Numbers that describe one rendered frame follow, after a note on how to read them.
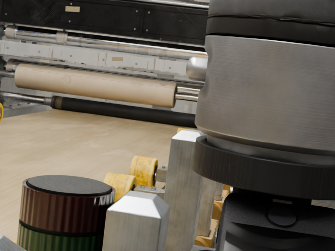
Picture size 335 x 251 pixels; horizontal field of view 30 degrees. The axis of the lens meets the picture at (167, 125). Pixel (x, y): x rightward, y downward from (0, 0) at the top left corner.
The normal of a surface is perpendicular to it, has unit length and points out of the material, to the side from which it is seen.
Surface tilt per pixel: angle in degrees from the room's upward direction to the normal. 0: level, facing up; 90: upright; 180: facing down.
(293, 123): 91
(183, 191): 90
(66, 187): 0
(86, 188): 0
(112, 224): 90
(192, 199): 90
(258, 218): 28
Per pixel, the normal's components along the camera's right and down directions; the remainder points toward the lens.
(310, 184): 0.17, 0.13
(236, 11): -0.73, -0.01
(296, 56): -0.23, 0.07
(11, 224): 0.12, -0.99
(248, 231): 0.05, -0.83
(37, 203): -0.49, 0.04
